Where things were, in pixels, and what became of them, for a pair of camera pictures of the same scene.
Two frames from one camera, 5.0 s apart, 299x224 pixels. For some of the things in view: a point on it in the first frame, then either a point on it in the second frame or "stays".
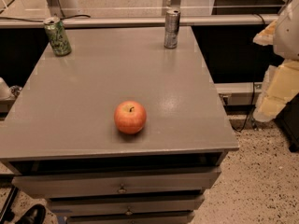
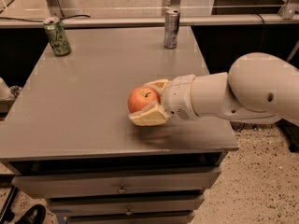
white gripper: (287, 35) to (177, 97)
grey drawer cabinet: (60, 139) stays
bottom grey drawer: (178, 218) stays
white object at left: (5, 91) stays
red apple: (130, 117) to (141, 96)
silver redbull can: (172, 28) stays
